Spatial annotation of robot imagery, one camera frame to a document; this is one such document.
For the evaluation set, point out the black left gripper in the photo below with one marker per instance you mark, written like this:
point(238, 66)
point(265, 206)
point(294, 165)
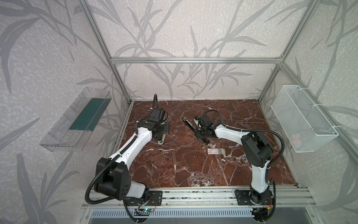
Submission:
point(161, 130)

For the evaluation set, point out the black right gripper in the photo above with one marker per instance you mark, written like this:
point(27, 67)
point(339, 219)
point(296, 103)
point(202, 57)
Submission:
point(197, 129)

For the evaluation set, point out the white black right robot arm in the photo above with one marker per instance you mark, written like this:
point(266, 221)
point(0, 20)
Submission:
point(257, 147)

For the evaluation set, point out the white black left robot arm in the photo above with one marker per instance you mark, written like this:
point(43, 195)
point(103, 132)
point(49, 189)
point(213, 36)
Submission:
point(112, 179)

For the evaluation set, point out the green circuit board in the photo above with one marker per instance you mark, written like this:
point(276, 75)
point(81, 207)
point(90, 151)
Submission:
point(144, 211)

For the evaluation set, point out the pink object in basket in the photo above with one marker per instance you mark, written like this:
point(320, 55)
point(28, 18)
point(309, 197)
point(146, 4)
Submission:
point(296, 140)

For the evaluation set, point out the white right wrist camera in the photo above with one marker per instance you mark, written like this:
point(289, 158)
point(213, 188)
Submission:
point(197, 123)

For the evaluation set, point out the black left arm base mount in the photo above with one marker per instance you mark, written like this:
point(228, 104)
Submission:
point(151, 198)

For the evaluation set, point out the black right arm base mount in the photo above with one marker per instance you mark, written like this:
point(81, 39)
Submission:
point(252, 197)

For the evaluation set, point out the clear plastic wall tray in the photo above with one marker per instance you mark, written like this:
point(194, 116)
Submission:
point(75, 127)

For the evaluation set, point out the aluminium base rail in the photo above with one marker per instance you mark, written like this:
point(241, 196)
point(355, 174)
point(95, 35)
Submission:
point(210, 205)

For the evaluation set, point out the white wire mesh basket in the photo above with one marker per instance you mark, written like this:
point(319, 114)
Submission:
point(297, 113)

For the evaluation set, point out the aluminium frame profiles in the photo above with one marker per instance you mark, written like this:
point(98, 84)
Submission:
point(234, 57)

